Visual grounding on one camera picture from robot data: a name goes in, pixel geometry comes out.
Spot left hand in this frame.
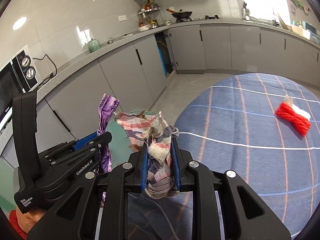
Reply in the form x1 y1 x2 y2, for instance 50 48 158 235
16 207 47 234

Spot white tissue paper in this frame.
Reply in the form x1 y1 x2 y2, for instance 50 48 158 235
284 95 311 121

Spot red mesh net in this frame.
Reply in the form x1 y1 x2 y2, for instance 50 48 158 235
275 101 311 137

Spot striped woven rag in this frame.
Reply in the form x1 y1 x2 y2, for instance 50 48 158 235
116 111 179 199

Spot blue plaid tablecloth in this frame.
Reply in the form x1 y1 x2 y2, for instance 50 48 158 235
174 73 319 238

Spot spice rack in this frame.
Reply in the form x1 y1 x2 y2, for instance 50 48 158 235
138 0 161 32

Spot black wok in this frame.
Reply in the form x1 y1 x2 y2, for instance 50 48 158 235
167 8 192 20

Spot purple snack wrapper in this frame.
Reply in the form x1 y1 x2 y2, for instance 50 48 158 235
96 93 121 208

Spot green ceramic teapot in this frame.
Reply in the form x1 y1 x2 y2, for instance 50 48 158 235
88 38 101 53

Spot black power cable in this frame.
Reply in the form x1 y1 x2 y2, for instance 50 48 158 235
32 54 58 86

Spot grey lower cabinets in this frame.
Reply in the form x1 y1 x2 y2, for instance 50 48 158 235
37 20 319 151

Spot microwave oven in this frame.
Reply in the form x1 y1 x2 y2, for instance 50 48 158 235
0 46 43 129

